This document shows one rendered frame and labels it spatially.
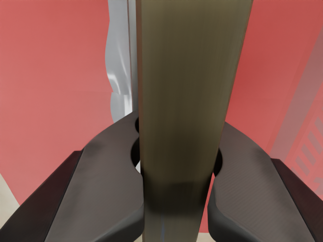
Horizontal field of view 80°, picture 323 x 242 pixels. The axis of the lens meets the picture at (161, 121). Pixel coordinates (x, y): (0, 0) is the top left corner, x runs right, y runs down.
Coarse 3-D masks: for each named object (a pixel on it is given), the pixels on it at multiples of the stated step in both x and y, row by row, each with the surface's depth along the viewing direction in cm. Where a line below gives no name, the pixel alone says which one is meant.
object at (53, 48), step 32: (0, 0) 13; (32, 0) 13; (64, 0) 13; (96, 0) 13; (256, 0) 13; (288, 0) 13; (320, 0) 13; (0, 32) 14; (32, 32) 14; (64, 32) 14; (96, 32) 14; (256, 32) 14; (288, 32) 14; (0, 64) 15; (32, 64) 15; (64, 64) 15; (96, 64) 15; (256, 64) 15; (288, 64) 15; (256, 96) 16
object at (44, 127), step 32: (0, 96) 17; (32, 96) 17; (64, 96) 17; (96, 96) 17; (0, 128) 19; (32, 128) 18; (64, 128) 18; (96, 128) 18; (256, 128) 18; (0, 160) 21; (32, 160) 21; (32, 192) 23
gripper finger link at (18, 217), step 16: (64, 160) 8; (64, 176) 7; (48, 192) 6; (64, 192) 6; (32, 208) 6; (48, 208) 6; (16, 224) 6; (32, 224) 6; (48, 224) 6; (0, 240) 5; (16, 240) 5; (32, 240) 5
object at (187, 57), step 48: (144, 0) 5; (192, 0) 4; (240, 0) 4; (144, 48) 5; (192, 48) 5; (240, 48) 5; (144, 96) 6; (192, 96) 6; (144, 144) 7; (192, 144) 7; (144, 192) 8; (192, 192) 8; (144, 240) 10; (192, 240) 10
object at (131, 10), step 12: (132, 0) 10; (132, 12) 10; (132, 24) 11; (132, 36) 11; (132, 48) 11; (132, 60) 12; (132, 72) 12; (132, 84) 12; (132, 96) 13; (132, 108) 13
